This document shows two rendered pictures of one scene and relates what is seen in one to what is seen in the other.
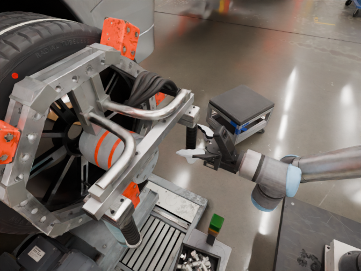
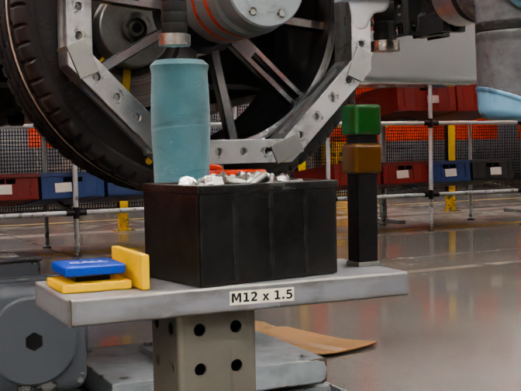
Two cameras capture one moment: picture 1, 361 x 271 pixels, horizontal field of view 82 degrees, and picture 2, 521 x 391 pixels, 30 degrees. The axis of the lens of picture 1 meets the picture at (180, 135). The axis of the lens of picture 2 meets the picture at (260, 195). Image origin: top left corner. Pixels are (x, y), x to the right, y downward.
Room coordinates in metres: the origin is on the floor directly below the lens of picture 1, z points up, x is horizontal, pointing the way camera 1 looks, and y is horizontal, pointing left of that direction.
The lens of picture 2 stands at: (-0.82, -0.78, 0.61)
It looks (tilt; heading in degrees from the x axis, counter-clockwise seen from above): 3 degrees down; 37
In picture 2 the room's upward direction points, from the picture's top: 1 degrees counter-clockwise
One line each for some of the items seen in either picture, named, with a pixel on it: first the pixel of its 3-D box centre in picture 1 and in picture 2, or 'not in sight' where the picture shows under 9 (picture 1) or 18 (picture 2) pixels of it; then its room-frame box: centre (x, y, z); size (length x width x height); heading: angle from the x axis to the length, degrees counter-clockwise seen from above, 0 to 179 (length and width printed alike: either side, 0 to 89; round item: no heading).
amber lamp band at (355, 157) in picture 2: (214, 228); (361, 158); (0.27, -0.12, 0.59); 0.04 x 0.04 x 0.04; 62
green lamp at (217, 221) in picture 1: (216, 222); (360, 120); (0.27, -0.12, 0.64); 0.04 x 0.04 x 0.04; 62
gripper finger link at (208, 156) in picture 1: (205, 152); not in sight; (0.42, -0.08, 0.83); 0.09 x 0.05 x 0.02; 98
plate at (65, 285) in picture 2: not in sight; (88, 282); (-0.05, 0.05, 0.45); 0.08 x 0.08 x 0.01; 62
